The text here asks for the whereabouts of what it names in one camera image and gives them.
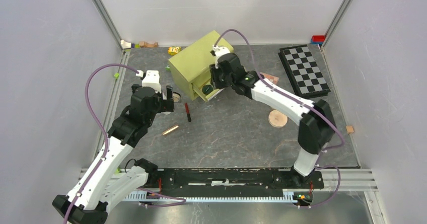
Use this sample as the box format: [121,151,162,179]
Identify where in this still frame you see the green round puff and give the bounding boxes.
[202,85,214,95]

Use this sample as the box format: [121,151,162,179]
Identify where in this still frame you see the green metal drawer box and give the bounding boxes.
[169,30,220,102]

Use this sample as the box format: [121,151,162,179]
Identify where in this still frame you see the round pink powder puff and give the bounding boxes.
[268,110,288,128]

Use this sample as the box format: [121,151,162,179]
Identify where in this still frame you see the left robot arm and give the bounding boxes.
[52,84,174,223]

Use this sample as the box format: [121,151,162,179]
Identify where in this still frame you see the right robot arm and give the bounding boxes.
[209,50,335,188]

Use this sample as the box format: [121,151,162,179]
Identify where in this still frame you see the round powder jar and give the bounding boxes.
[173,92,181,103]

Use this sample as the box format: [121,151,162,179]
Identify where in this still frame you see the rose gold lipstick tube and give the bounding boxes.
[162,125,179,135]

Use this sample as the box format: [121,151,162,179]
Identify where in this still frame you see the red black lip pencil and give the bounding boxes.
[184,103,192,122]

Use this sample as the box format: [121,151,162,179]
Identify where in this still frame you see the pink eyeshadow palette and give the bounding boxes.
[260,72,279,85]

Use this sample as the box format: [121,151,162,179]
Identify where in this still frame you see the yellow toy car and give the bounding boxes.
[168,46,182,56]

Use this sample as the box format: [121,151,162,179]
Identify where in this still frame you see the wooden toy blocks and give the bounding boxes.
[120,39,159,50]

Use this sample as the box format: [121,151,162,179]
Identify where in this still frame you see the black white checkerboard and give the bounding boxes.
[278,45,330,99]

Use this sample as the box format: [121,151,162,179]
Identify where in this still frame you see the red blue blocks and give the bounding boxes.
[310,35,326,45]

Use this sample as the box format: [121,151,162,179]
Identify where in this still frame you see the small wooden cube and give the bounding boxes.
[346,125,354,134]

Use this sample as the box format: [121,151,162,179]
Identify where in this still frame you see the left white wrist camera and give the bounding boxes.
[135,70,162,93]

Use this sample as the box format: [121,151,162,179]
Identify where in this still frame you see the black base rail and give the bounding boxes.
[144,168,324,198]

